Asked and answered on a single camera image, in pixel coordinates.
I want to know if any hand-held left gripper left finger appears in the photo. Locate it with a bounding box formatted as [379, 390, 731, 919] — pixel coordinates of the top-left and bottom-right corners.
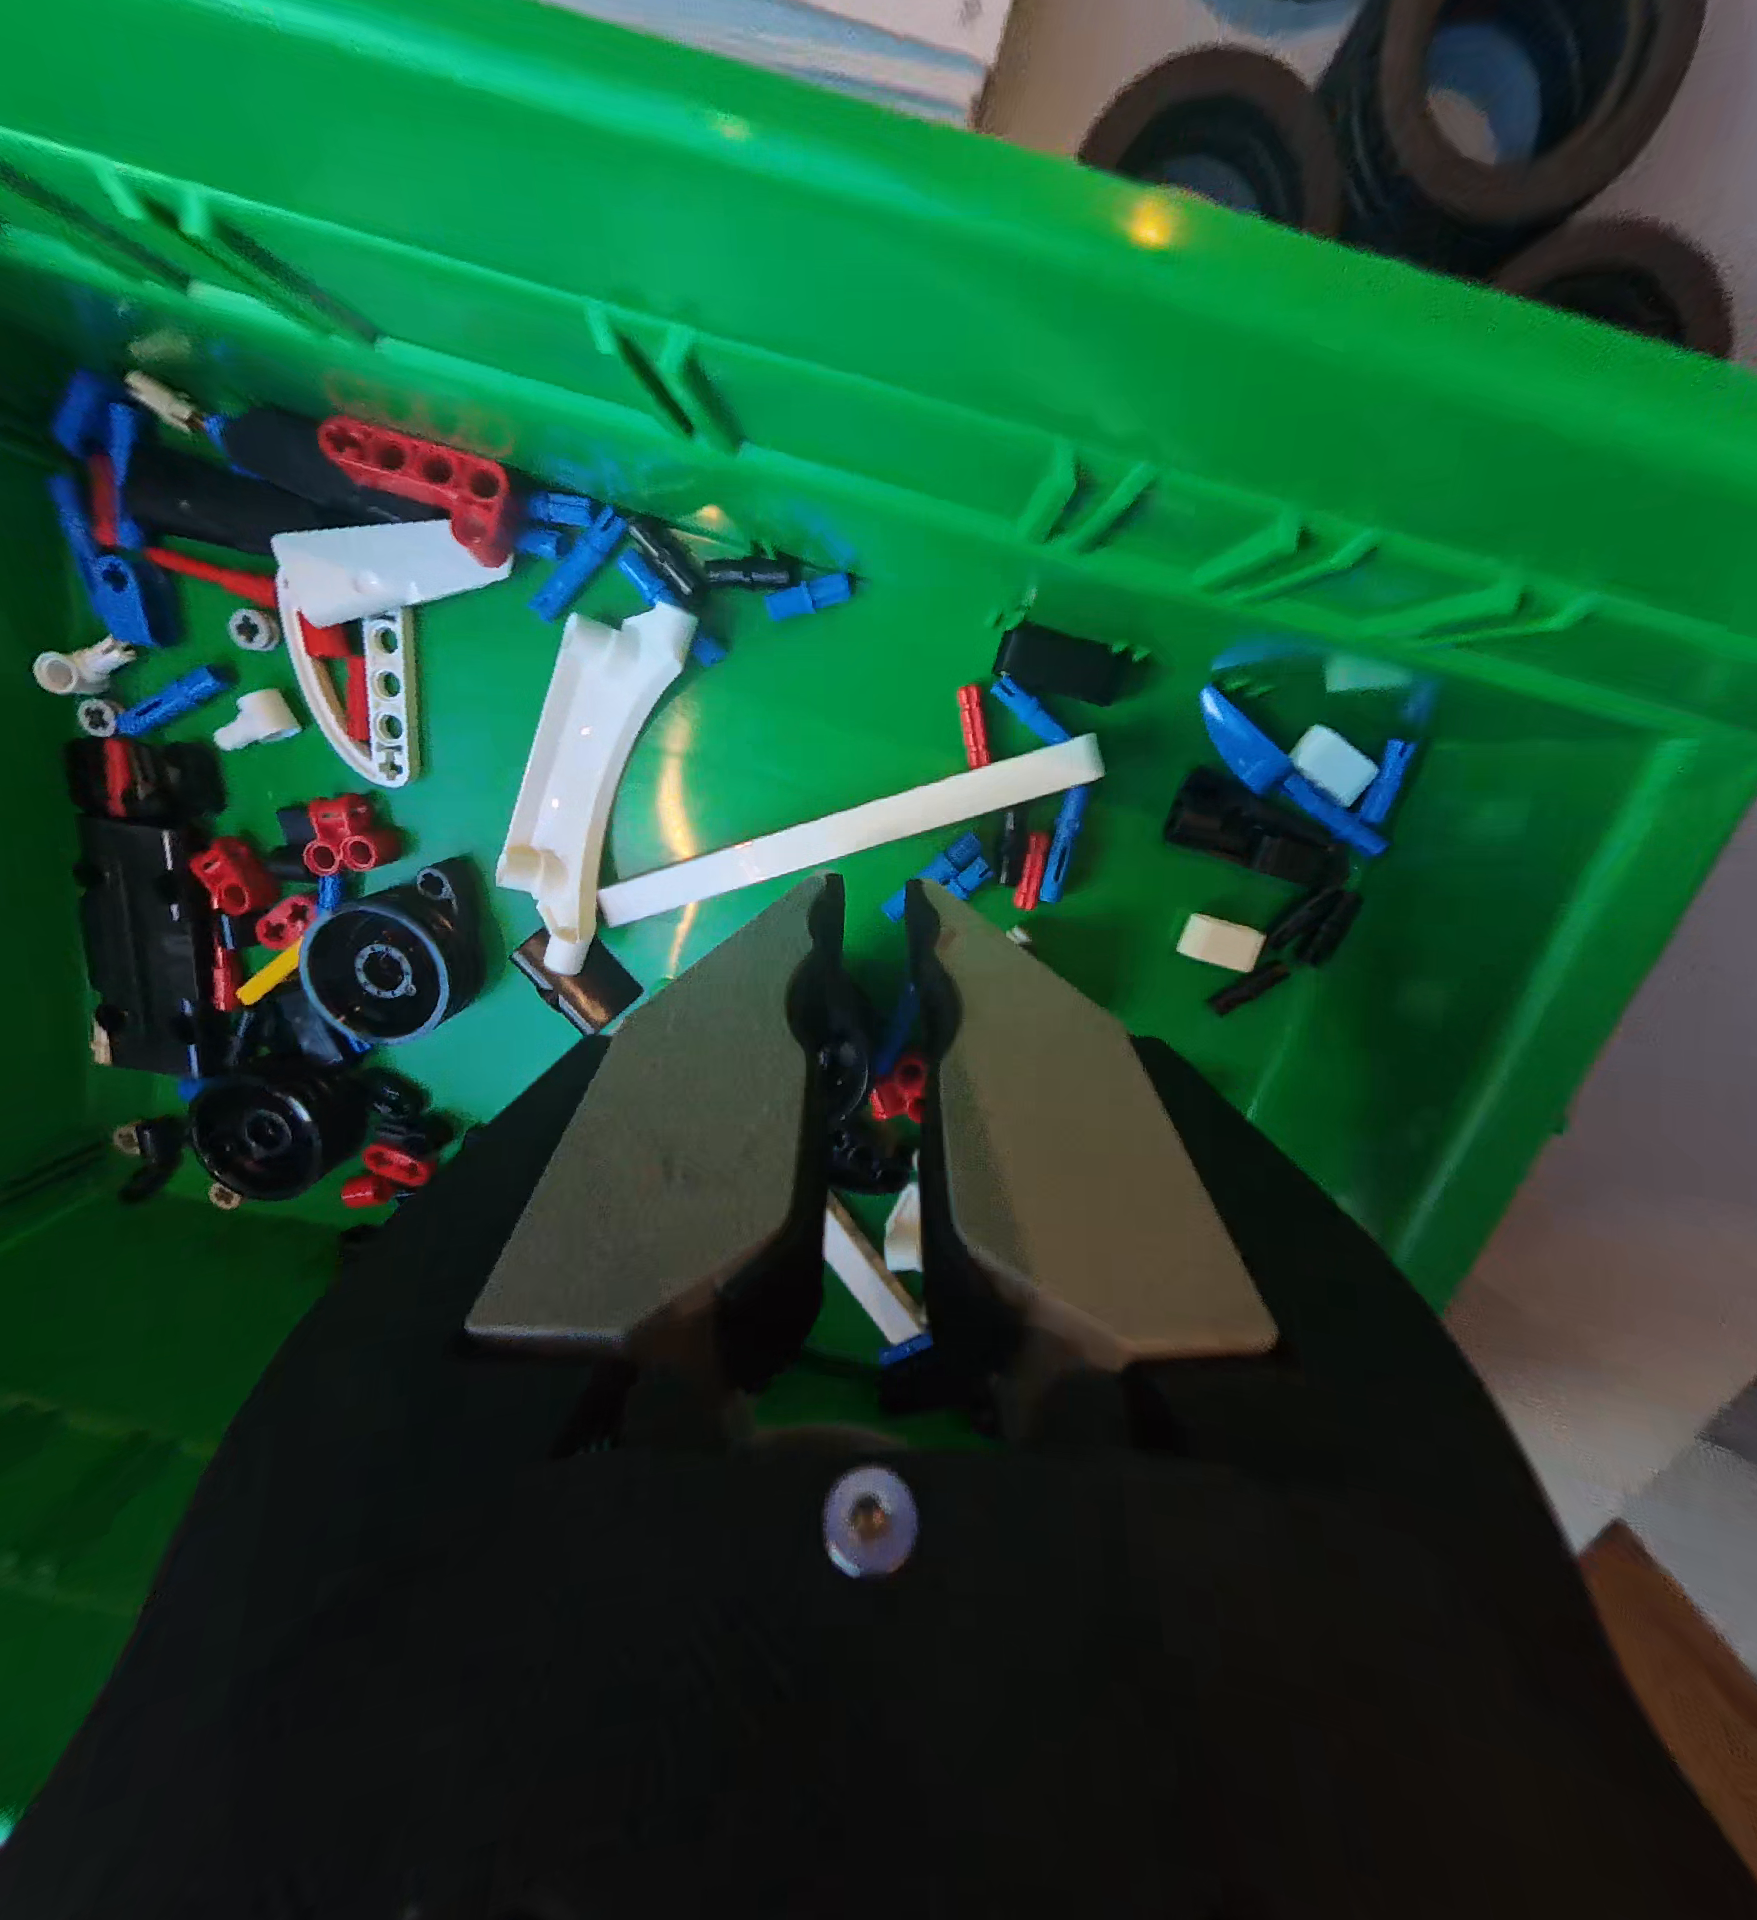
[466, 872, 848, 1397]

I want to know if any white curved toy panel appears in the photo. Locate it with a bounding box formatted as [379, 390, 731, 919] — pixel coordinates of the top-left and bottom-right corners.
[496, 608, 700, 976]

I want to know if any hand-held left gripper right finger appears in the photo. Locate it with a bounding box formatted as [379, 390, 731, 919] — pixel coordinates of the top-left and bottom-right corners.
[904, 879, 1282, 1414]

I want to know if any red angled toy beam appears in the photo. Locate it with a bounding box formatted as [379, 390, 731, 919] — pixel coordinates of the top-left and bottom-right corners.
[313, 417, 520, 568]

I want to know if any long white toy beam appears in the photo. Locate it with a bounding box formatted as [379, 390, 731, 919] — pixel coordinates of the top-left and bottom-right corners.
[597, 735, 1103, 926]

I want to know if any grey desk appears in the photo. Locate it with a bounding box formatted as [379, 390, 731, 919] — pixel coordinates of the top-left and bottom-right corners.
[967, 0, 1757, 1920]

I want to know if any pile of toy pieces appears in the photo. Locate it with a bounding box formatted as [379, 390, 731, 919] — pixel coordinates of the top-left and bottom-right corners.
[35, 368, 1444, 1358]

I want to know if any black toy wheel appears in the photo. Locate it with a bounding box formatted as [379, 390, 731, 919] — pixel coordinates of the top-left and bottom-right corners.
[1330, 0, 1711, 280]
[1082, 44, 1347, 238]
[1491, 217, 1738, 362]

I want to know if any green plastic bin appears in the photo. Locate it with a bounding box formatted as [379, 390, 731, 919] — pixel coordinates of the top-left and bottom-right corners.
[0, 0, 1757, 1846]

